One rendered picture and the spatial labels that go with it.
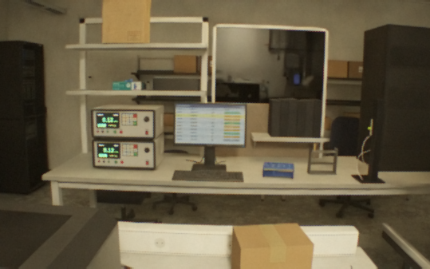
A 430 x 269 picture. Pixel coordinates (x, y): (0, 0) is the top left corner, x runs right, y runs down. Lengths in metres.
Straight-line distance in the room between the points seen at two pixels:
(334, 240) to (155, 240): 0.65
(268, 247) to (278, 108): 1.72
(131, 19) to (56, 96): 3.20
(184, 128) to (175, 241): 1.26
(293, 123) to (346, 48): 2.85
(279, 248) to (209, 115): 1.51
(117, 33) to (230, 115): 0.99
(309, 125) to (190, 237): 1.65
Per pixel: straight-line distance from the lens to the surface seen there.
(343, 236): 1.36
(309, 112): 2.69
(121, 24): 2.61
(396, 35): 2.69
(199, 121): 2.42
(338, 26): 5.36
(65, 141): 5.63
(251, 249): 1.04
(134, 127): 2.39
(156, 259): 1.30
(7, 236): 0.84
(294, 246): 1.07
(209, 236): 1.28
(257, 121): 2.83
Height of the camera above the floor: 1.53
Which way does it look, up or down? 9 degrees down
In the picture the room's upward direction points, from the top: 1 degrees clockwise
